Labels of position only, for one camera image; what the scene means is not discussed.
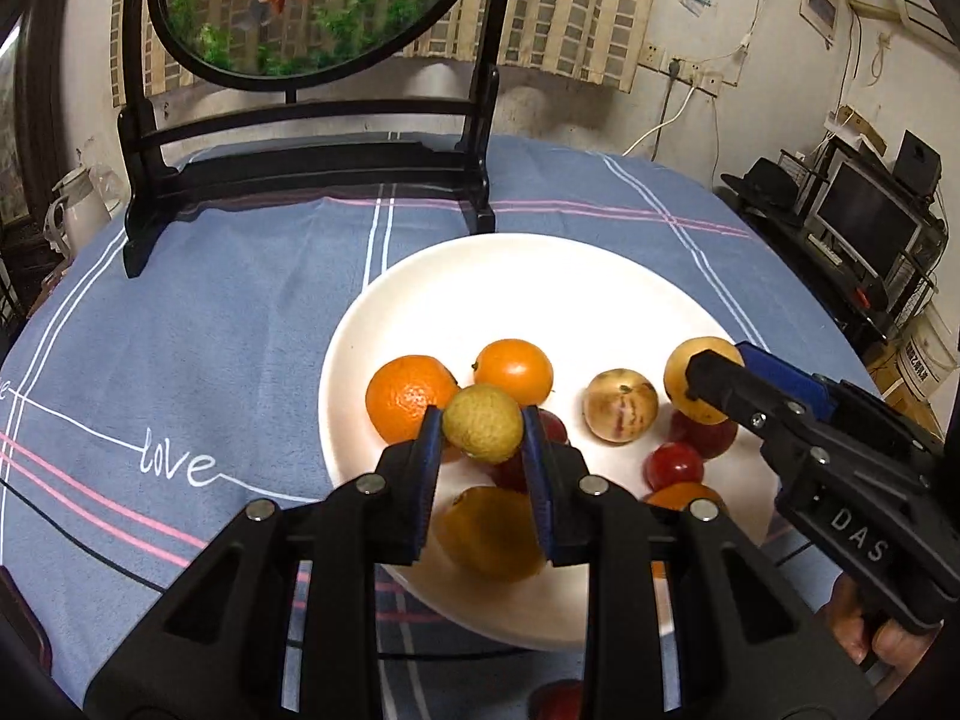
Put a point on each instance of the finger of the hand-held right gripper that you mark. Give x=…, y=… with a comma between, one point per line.
x=731, y=394
x=784, y=379

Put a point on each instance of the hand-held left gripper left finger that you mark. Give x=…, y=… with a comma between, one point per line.
x=426, y=480

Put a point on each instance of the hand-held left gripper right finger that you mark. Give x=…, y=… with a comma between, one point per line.
x=541, y=495

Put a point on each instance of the smooth yellow fruit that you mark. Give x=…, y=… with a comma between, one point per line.
x=679, y=379

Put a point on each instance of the mandarin orange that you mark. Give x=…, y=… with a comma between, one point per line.
x=491, y=532
x=409, y=397
x=671, y=499

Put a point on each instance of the large red plum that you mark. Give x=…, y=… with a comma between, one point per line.
x=553, y=427

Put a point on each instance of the small yellow-green fruit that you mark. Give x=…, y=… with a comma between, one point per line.
x=481, y=422

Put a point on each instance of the small red plum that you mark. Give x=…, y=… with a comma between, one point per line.
x=673, y=465
x=561, y=699

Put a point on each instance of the tan speckled fruit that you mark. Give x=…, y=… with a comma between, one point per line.
x=621, y=405

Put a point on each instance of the small smooth orange fruit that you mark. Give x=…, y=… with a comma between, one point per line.
x=514, y=373

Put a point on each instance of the white round plate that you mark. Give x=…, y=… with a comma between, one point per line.
x=525, y=292

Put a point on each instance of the person's right hand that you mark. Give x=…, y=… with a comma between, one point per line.
x=877, y=641

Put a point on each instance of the cardboard box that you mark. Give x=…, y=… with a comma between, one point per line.
x=885, y=371

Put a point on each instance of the black computer desk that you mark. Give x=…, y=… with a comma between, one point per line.
x=832, y=285

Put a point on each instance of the white bucket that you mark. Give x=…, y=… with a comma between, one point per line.
x=922, y=360

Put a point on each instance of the black computer monitor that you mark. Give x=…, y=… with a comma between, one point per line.
x=866, y=217

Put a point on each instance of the black hat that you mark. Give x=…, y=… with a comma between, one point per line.
x=765, y=178

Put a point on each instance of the blue plaid tablecloth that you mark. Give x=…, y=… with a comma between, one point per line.
x=225, y=360

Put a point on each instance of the black speaker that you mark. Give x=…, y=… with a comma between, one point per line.
x=919, y=161

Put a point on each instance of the white fluffy object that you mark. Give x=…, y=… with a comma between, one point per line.
x=541, y=114

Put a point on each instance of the round goldfish screen on stand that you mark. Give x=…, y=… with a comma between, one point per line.
x=300, y=165

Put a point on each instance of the white rounded object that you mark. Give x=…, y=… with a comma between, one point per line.
x=450, y=81

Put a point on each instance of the beige checked curtain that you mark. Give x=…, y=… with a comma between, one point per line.
x=570, y=15

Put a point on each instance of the white kettle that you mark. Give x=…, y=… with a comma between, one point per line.
x=79, y=202

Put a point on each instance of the dark framed painted panel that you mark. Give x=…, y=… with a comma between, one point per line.
x=30, y=127

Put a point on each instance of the white wall sockets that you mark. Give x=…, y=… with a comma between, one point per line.
x=682, y=69

